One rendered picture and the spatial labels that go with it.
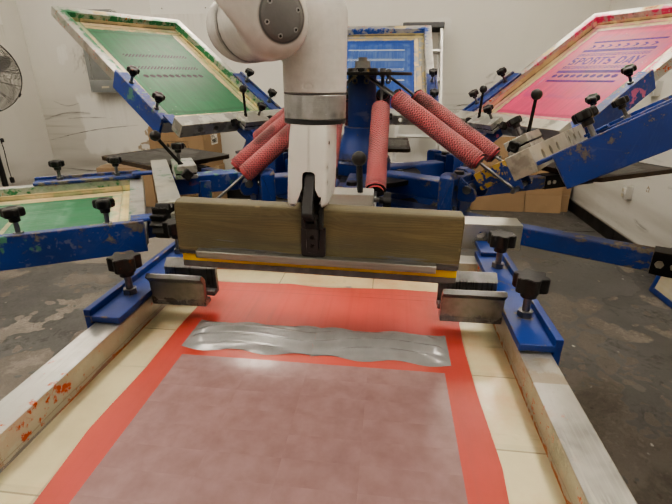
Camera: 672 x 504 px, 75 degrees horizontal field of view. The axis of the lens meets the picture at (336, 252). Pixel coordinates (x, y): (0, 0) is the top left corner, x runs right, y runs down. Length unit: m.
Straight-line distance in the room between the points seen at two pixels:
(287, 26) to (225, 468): 0.41
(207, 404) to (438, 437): 0.25
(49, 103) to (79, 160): 0.66
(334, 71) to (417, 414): 0.39
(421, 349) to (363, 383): 0.10
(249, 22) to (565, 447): 0.47
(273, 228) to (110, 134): 5.14
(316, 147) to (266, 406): 0.30
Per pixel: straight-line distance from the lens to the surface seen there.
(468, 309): 0.63
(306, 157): 0.51
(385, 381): 0.55
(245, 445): 0.48
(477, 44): 4.78
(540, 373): 0.55
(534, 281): 0.59
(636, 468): 2.04
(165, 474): 0.48
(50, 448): 0.55
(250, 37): 0.45
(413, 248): 0.57
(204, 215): 0.61
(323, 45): 0.52
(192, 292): 0.68
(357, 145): 1.37
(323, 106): 0.52
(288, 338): 0.62
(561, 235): 1.24
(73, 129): 5.93
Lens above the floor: 1.29
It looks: 22 degrees down
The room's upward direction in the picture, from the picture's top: straight up
